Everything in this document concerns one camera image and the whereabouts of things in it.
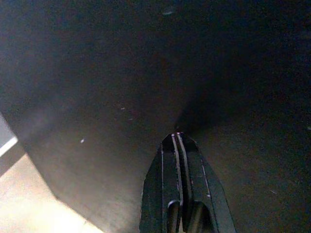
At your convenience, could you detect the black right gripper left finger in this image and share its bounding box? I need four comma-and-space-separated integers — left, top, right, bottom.
139, 133, 183, 233

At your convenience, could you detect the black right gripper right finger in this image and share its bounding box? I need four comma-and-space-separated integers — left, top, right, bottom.
176, 132, 238, 233

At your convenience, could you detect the black cloth garment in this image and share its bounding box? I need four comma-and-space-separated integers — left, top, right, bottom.
0, 0, 311, 233

